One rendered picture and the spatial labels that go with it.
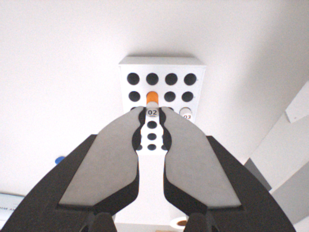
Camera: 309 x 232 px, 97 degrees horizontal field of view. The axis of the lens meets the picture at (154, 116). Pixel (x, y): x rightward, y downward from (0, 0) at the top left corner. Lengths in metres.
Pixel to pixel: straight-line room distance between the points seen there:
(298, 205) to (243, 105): 0.13
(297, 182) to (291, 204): 0.03
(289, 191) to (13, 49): 0.36
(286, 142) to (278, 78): 1.59
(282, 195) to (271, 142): 1.48
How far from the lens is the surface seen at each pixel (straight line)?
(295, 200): 0.24
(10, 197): 0.49
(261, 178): 0.81
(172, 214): 0.40
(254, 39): 0.21
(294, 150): 1.97
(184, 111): 0.15
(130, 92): 0.17
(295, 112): 1.54
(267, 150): 1.78
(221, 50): 0.19
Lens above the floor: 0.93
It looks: 57 degrees down
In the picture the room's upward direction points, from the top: 179 degrees clockwise
